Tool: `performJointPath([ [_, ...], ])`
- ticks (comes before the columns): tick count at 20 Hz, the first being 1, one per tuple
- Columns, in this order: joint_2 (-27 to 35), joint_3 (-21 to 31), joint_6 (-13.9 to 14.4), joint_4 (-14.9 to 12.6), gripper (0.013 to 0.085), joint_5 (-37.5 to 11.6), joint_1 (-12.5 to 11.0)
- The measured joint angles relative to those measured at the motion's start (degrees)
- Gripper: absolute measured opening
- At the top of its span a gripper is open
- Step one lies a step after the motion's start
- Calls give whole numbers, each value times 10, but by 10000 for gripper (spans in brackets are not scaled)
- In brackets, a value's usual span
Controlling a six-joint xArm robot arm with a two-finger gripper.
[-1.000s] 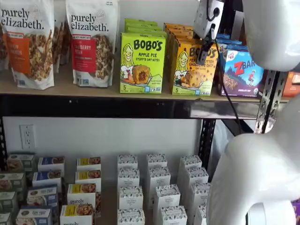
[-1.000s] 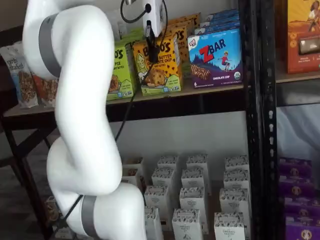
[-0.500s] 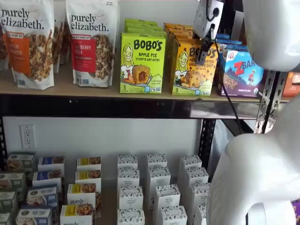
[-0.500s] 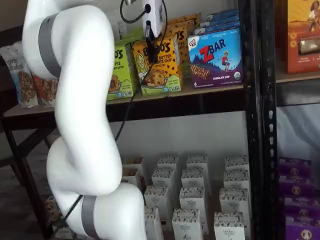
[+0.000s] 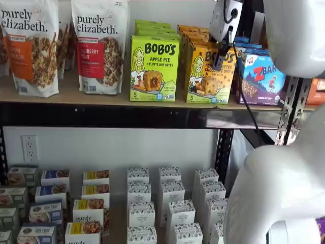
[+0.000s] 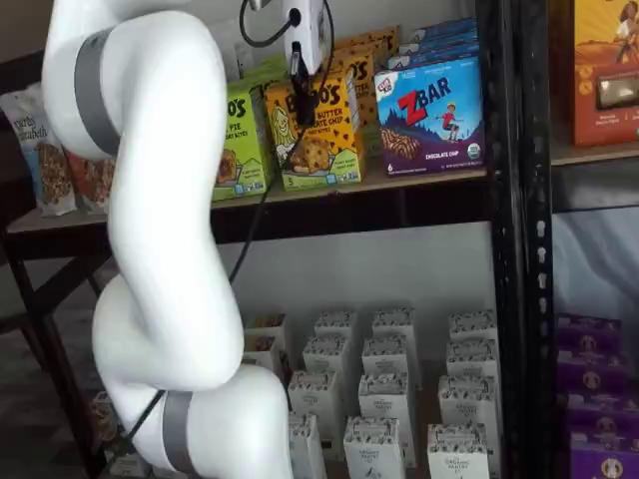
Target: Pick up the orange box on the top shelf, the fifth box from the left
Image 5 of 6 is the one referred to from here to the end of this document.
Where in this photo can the green label granola box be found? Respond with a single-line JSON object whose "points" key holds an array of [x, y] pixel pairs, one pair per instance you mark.
{"points": [[23, 175], [12, 197], [5, 237], [8, 218]]}

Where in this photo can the white patterned box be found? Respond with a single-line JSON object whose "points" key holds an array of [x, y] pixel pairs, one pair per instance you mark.
{"points": [[173, 191], [206, 175], [213, 190], [139, 193], [170, 174], [188, 233], [141, 236], [141, 214], [217, 211], [217, 233], [180, 212], [138, 175]]}

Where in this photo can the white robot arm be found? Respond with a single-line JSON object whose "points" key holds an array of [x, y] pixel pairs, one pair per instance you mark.
{"points": [[292, 38]]}

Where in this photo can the blue label granola box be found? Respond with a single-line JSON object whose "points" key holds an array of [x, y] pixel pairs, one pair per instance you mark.
{"points": [[56, 176], [45, 212], [36, 233], [50, 193]]}

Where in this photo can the white granola bag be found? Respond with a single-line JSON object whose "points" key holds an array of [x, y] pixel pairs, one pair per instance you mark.
{"points": [[65, 45], [3, 56]]}

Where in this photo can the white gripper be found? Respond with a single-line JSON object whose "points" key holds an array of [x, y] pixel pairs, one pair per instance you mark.
{"points": [[223, 20]]}

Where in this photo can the orange Bobo's peanut butter box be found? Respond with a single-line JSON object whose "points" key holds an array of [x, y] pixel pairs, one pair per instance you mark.
{"points": [[205, 81], [193, 28], [195, 34], [198, 40]]}

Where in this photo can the blue purple Zbar box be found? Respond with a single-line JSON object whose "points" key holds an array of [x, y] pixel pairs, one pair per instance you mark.
{"points": [[248, 45], [241, 39], [259, 81], [254, 51]]}

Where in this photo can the red label granola bag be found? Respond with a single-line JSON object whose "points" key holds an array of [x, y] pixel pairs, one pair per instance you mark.
{"points": [[101, 50]]}

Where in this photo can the white wall outlet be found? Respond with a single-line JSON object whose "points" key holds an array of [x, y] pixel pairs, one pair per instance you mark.
{"points": [[30, 148]]}

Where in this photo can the black metal shelf rack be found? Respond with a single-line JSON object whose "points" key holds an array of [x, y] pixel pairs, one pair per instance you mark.
{"points": [[101, 115]]}

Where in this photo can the orange snack box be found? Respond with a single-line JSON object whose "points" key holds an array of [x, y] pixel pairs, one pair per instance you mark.
{"points": [[316, 92]]}

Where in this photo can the yellow label granola box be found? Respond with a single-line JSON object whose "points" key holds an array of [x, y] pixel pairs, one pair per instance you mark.
{"points": [[96, 191], [96, 176], [89, 211], [82, 232]]}

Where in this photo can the orange label granola bag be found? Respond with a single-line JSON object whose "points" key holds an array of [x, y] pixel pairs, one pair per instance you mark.
{"points": [[33, 50]]}

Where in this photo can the green Bobo's apple pie box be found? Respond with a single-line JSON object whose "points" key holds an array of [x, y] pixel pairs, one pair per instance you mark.
{"points": [[158, 33], [155, 71], [152, 23], [156, 29]]}

